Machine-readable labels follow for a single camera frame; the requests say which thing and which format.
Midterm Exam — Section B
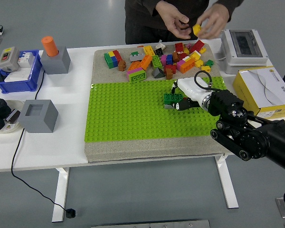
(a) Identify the person's right hand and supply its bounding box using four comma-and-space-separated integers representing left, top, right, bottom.
155, 0, 191, 40

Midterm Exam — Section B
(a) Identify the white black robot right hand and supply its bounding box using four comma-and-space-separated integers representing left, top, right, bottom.
171, 77, 211, 111

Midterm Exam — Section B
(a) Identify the person's left hand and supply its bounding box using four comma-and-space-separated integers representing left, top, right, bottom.
197, 3, 230, 39

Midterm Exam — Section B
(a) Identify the dark green toy brick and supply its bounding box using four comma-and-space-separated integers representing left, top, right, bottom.
163, 93, 184, 105

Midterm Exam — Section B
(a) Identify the orange long toy brick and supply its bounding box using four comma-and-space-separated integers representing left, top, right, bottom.
180, 58, 196, 74

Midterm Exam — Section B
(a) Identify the dark red shiny brick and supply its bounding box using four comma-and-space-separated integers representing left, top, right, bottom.
163, 64, 177, 75

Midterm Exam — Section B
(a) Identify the red long toy brick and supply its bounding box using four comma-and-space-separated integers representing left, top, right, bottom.
189, 39, 205, 53

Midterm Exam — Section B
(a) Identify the dark grey slope brick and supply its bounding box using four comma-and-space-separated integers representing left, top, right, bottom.
152, 67, 164, 79

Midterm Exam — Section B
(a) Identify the yellow long toy brick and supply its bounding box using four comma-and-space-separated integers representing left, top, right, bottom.
143, 45, 155, 57

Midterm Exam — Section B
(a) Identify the lime green toy brick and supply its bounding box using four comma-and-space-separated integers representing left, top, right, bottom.
152, 55, 162, 68
129, 70, 147, 84

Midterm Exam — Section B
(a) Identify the lime green studded baseplate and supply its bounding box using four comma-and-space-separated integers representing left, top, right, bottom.
85, 76, 228, 143

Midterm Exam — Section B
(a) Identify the green long toy brick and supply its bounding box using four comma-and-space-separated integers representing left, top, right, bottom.
104, 52, 114, 69

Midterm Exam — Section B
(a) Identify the person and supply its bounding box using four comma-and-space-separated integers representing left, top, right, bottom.
124, 0, 239, 45

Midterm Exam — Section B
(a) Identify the white electrical distribution box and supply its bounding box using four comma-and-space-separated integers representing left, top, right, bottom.
215, 28, 269, 75

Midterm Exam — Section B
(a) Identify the yellow white cardboard box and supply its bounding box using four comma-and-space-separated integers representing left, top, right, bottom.
232, 66, 285, 117

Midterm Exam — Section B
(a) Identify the grey-brown foam mat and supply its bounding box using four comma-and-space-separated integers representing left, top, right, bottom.
85, 43, 225, 163

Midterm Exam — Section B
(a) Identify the white table leg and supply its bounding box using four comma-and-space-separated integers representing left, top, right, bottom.
51, 167, 71, 223
213, 155, 239, 209

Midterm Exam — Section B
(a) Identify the grey block with round hole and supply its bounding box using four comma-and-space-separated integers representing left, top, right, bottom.
40, 46, 71, 75

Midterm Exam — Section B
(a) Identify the orange cylinder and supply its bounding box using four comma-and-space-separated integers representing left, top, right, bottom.
41, 36, 59, 57

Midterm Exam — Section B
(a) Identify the long metal plate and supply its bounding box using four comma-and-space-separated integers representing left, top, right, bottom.
91, 219, 211, 228

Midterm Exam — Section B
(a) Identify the white circuit breaker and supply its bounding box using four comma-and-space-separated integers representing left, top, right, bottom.
18, 51, 35, 68

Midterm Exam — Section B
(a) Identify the grey block with square recess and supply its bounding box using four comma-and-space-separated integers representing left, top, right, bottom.
18, 99, 59, 133

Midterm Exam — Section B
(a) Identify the white flat box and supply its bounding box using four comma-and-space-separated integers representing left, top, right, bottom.
4, 68, 30, 83

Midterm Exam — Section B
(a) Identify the blue plastic bin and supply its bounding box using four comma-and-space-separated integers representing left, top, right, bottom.
0, 49, 43, 94

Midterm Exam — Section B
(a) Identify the small brown white block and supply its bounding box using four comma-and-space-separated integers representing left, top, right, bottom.
6, 108, 21, 124

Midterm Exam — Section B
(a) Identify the white plate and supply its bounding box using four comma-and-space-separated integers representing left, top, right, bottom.
0, 99, 24, 134

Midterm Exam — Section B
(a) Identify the grey switch box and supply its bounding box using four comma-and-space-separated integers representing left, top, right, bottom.
0, 46, 20, 72

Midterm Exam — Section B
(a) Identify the black power cable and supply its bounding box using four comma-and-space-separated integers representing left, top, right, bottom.
11, 69, 68, 212

